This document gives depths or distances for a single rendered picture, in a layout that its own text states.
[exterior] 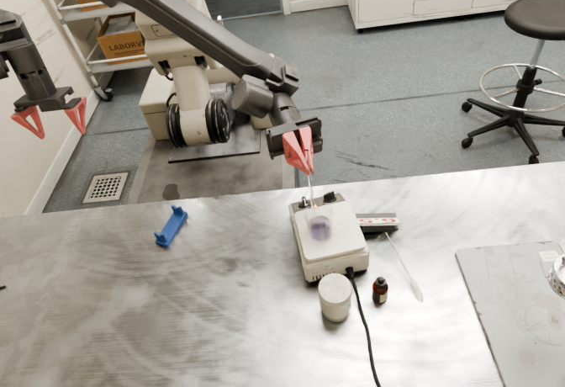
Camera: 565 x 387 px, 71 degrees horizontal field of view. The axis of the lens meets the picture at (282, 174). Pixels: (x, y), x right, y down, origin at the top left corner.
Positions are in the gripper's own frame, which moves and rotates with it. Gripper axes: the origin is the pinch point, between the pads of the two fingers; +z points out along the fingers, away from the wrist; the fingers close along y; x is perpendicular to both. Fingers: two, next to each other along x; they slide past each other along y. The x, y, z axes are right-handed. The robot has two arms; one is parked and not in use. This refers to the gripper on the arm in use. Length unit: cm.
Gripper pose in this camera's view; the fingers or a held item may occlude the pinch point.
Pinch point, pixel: (308, 168)
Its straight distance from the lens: 67.1
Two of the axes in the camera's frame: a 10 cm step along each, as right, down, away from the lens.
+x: 1.2, 6.9, 7.1
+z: 2.6, 6.7, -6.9
